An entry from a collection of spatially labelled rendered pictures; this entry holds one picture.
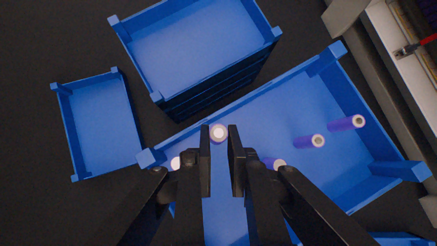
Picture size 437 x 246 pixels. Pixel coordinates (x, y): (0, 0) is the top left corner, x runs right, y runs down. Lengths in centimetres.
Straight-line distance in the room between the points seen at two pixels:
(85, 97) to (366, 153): 79
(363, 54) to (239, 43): 50
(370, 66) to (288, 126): 60
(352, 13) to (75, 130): 94
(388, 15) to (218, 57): 50
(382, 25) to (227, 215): 68
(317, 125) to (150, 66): 38
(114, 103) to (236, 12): 48
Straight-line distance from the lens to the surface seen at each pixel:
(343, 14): 90
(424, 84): 83
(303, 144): 34
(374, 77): 94
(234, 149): 15
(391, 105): 94
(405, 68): 82
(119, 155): 80
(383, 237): 90
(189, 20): 60
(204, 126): 20
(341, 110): 41
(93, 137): 84
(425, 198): 102
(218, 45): 57
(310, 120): 39
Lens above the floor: 75
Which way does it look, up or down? 82 degrees down
